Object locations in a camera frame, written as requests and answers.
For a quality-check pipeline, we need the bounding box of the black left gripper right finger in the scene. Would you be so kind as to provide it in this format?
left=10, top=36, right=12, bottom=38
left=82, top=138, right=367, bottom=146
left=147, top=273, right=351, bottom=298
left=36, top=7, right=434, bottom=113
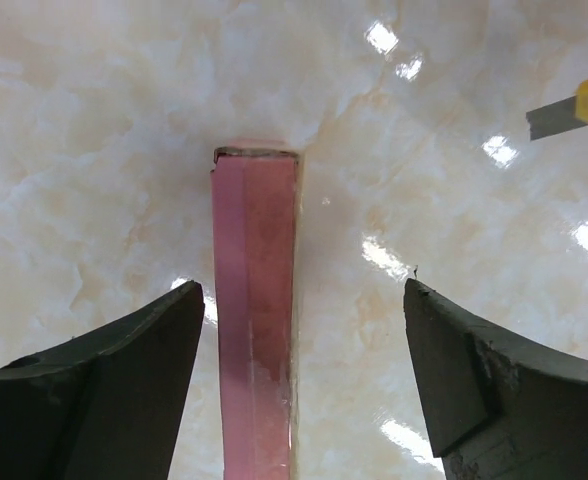
left=403, top=279, right=588, bottom=479

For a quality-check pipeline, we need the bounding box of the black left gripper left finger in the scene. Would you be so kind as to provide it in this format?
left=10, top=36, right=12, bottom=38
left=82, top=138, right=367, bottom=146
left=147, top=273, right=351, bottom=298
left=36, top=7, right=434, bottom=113
left=0, top=281, right=204, bottom=480

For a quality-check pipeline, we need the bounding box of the pink express box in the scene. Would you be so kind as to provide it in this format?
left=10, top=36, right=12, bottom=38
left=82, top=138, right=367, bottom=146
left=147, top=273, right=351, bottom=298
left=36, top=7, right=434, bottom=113
left=211, top=146, right=299, bottom=479

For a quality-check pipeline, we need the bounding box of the yellow utility knife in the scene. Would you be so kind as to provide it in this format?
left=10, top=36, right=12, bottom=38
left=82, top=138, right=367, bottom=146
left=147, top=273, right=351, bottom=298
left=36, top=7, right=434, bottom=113
left=526, top=79, right=588, bottom=141

